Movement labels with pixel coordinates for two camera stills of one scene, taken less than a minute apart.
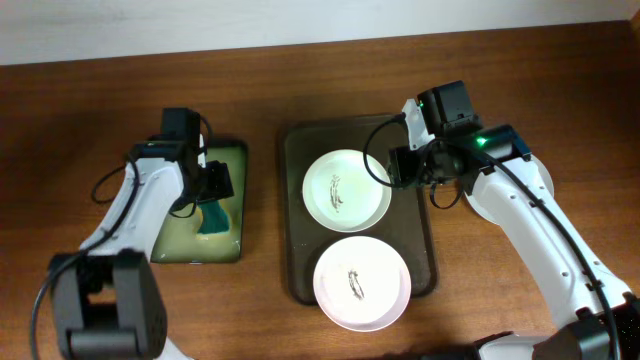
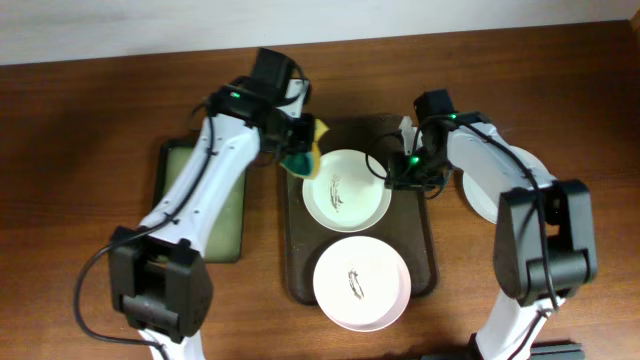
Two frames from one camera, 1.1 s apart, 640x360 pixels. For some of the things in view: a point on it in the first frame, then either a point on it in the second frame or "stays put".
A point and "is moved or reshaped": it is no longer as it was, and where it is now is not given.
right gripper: x=401 y=166 stays put
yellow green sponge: x=211 y=220 is moved or reshaped
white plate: x=362 y=283 stays put
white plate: x=340 y=195 stays put
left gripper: x=218 y=181 -> x=302 y=133
